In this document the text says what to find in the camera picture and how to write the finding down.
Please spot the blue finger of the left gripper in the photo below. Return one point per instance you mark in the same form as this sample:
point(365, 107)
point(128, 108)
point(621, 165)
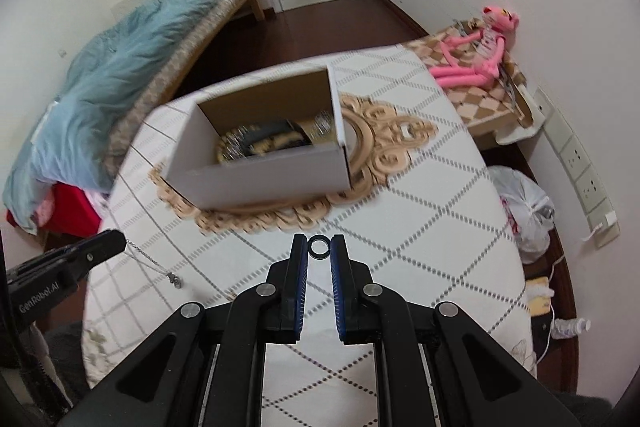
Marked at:
point(97, 247)

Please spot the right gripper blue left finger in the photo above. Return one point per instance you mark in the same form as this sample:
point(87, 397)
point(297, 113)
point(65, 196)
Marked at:
point(296, 280)

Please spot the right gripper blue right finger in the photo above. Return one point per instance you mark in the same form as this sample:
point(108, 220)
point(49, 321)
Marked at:
point(341, 272)

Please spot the red cloth under bed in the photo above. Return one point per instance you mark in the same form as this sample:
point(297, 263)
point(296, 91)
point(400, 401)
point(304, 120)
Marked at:
point(34, 207)

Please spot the white patterned tablecloth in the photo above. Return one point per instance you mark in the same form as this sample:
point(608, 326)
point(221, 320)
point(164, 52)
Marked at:
point(435, 232)

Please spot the teal blue duvet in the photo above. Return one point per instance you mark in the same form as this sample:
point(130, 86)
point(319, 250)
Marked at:
point(69, 143)

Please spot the white cardboard box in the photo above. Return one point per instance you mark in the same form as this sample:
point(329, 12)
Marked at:
point(208, 169)

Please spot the white plastic bag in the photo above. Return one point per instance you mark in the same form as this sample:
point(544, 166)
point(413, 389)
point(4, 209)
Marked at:
point(529, 209)

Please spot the small white bottle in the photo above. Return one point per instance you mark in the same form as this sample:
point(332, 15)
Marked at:
point(566, 329)

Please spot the pink panther plush toy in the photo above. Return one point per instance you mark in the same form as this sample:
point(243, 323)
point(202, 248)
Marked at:
point(494, 37)

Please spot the white wall socket strip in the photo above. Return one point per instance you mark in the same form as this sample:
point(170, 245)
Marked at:
point(588, 187)

